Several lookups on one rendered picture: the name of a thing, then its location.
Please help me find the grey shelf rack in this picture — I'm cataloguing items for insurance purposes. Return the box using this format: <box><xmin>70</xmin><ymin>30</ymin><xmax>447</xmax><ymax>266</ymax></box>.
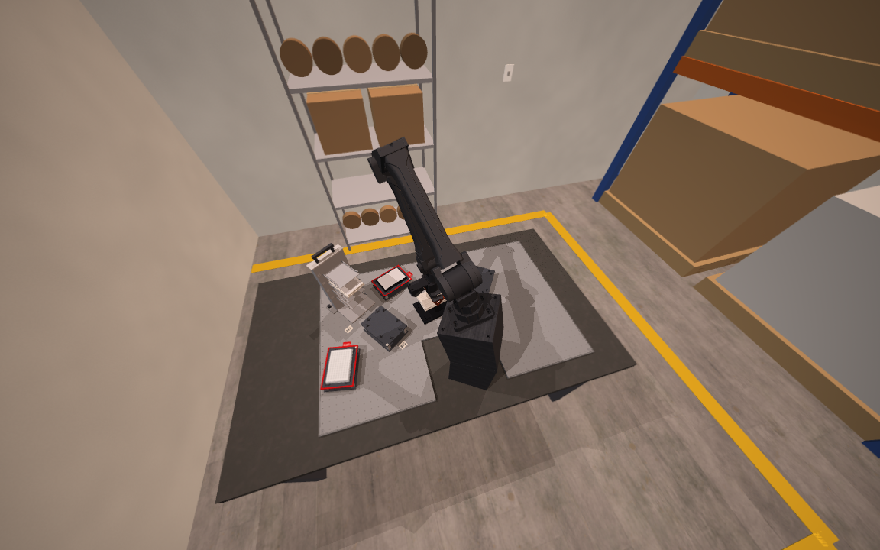
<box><xmin>311</xmin><ymin>249</ymin><xmax>375</xmax><ymax>324</ymax></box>

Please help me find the dark grey flat nest with red border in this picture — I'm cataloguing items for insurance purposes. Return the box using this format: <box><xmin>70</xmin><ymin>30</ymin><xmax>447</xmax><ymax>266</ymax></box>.
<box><xmin>320</xmin><ymin>345</ymin><xmax>360</xmax><ymax>392</ymax></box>

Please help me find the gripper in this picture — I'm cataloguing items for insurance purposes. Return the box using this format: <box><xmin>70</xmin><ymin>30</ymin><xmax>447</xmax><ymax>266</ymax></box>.
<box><xmin>426</xmin><ymin>279</ymin><xmax>445</xmax><ymax>306</ymax></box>

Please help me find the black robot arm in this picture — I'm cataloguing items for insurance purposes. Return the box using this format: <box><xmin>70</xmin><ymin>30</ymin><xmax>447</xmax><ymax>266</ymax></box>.
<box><xmin>367</xmin><ymin>137</ymin><xmax>493</xmax><ymax>332</ymax></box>

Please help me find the white microplate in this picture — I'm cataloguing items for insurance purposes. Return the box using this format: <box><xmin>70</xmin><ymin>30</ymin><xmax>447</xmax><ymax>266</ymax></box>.
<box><xmin>325</xmin><ymin>349</ymin><xmax>353</xmax><ymax>384</ymax></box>

